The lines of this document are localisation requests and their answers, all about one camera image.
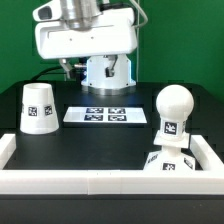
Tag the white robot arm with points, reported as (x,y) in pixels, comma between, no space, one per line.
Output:
(80,15)

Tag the white U-shaped border fence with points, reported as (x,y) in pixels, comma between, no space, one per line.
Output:
(208,181)

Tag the white lamp shade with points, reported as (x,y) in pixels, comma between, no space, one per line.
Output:
(38,114)

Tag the white lamp base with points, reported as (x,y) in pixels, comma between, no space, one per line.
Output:
(170,157)

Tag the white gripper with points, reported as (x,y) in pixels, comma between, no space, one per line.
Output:
(111,33)

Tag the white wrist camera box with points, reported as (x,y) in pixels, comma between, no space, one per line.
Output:
(50,11)

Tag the white marker tag sheet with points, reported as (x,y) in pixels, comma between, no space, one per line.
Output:
(110,115)

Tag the white lamp bulb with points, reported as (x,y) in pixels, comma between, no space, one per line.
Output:
(174,104)

